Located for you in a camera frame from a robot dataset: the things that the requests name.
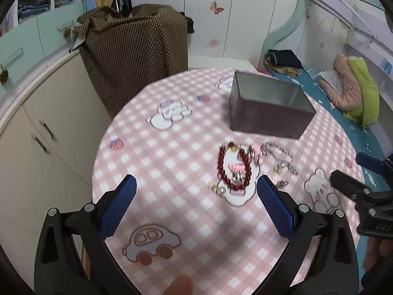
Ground white paper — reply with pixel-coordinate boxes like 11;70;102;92
318;69;343;91

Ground pink hair clip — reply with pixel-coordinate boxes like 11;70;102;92
249;144;264;166

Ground red bead bracelet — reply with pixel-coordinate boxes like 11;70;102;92
217;144;253;191

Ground blue bed sheet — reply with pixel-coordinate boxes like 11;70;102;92
265;65;393;192

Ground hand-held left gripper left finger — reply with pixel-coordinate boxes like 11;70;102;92
34;175;139;295

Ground white cabinet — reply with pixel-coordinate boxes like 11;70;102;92
0;49;115;254

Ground folded dark clothes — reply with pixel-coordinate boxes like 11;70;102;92
265;49;303;76

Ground grey metal tin box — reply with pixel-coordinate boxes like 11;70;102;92
229;71;317;140

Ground person's right hand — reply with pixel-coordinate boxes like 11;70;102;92
363;238;393;280

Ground silver chain bracelet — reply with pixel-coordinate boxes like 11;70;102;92
260;141;299;176

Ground green padded jacket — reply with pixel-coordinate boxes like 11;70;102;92
342;57;381;130

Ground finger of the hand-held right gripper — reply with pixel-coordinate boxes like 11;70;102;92
330;170;393;219
355;152;393;189

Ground teal curved bed frame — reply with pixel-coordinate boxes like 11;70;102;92
261;0;393;66

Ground pearl earring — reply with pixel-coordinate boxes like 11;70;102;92
209;183;227;198

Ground teal drawer unit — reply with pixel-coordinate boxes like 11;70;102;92
0;1;87;99

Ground white wardrobe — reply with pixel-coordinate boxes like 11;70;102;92
144;0;305;66

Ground white board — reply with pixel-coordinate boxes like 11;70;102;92
188;55;257;72

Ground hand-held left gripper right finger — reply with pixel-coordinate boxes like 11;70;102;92
257;175;360;295

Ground stack of folded jeans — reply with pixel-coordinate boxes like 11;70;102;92
17;0;76;24

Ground brown dotted cloth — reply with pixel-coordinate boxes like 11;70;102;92
71;4;188;121

